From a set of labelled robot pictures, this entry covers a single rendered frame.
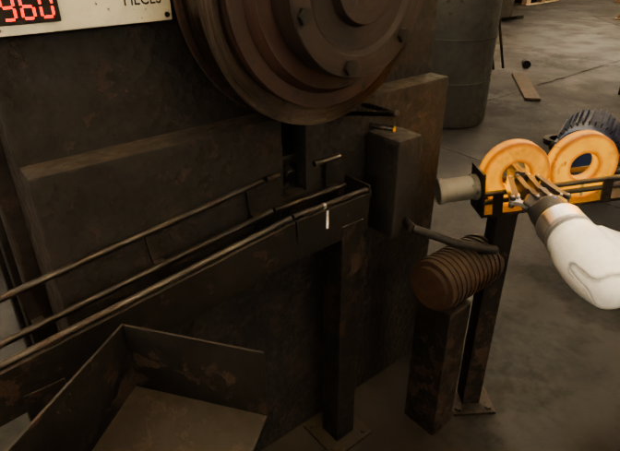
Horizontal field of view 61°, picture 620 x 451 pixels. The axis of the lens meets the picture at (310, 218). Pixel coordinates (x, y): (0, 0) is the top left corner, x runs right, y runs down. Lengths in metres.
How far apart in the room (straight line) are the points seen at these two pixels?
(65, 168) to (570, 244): 0.82
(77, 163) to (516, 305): 1.59
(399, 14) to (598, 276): 0.52
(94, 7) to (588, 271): 0.85
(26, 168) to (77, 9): 0.24
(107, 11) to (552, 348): 1.59
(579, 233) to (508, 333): 0.96
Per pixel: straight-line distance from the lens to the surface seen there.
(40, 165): 0.90
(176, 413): 0.78
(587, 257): 0.97
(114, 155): 0.90
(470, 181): 1.22
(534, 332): 1.96
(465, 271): 1.23
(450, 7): 3.59
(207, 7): 0.80
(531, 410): 1.69
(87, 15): 0.87
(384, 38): 0.91
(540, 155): 1.26
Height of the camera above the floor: 1.18
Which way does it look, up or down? 28 degrees down
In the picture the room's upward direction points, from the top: straight up
